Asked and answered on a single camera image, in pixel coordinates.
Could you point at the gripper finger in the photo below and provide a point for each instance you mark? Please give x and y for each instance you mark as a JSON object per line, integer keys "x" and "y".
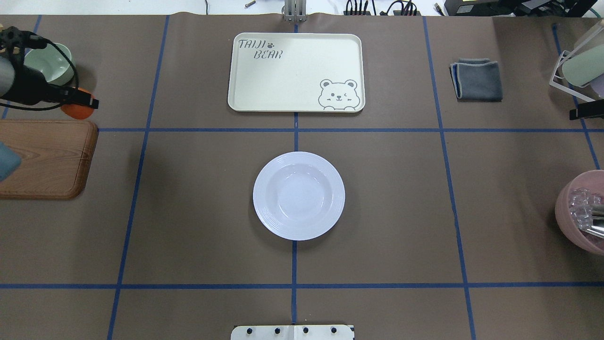
{"x": 587, "y": 110}

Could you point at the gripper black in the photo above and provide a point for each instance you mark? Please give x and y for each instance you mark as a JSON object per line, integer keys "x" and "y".
{"x": 34, "y": 86}

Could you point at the orange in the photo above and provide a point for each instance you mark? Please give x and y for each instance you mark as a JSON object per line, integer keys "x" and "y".
{"x": 77, "y": 111}

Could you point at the white round plate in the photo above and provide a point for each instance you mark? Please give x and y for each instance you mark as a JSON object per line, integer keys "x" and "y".
{"x": 299, "y": 196}

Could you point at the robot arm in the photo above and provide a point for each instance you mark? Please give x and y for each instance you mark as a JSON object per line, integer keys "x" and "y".
{"x": 25, "y": 88}

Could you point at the cream bear tray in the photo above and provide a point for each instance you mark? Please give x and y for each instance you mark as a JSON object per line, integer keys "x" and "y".
{"x": 296, "y": 72}

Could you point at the purple cup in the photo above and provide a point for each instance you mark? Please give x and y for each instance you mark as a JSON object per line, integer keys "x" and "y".
{"x": 597, "y": 85}

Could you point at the green cup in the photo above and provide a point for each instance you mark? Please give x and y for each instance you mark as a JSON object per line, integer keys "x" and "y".
{"x": 582, "y": 68}

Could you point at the light green bowl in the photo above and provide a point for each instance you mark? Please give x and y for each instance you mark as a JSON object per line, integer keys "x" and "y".
{"x": 53, "y": 64}

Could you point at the wooden cutting board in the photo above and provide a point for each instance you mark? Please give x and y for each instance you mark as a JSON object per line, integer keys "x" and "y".
{"x": 56, "y": 156}

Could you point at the pink bowl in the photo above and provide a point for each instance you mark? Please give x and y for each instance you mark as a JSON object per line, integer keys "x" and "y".
{"x": 594, "y": 181}

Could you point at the clear ice cubes pile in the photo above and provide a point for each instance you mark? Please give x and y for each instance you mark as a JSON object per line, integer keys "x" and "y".
{"x": 582, "y": 196}

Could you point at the metal scoop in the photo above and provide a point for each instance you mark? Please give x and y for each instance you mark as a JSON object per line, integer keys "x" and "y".
{"x": 590, "y": 219}

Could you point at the folded grey cloth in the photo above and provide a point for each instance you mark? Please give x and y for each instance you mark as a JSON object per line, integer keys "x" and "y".
{"x": 477, "y": 80}

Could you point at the white wire cup rack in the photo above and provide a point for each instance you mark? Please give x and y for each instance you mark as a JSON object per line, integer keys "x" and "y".
{"x": 591, "y": 38}

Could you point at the aluminium frame post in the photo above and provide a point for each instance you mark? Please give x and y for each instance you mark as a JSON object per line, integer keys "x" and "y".
{"x": 295, "y": 11}

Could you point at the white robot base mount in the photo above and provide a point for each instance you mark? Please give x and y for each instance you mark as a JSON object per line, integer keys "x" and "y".
{"x": 294, "y": 332}

